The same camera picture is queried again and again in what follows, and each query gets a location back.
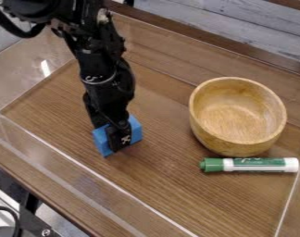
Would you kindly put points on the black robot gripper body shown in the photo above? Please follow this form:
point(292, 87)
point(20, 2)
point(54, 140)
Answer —
point(110, 94)

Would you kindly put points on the light wooden bowl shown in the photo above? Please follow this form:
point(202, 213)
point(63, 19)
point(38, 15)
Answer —
point(237, 116)

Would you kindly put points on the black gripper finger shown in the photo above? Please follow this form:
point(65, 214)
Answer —
point(118, 135)
point(98, 120)

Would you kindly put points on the black metal stand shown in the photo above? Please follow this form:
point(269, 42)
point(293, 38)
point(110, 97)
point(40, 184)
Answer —
point(19, 223)

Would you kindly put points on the green and white marker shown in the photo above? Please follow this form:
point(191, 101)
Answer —
point(250, 164)

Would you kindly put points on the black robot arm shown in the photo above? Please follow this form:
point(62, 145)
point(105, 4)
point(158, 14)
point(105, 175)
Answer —
point(82, 22)

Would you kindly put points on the clear acrylic tray walls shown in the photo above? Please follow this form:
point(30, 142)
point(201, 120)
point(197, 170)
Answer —
point(147, 191)

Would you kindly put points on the blue rectangular block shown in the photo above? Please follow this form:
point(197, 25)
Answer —
point(99, 136)

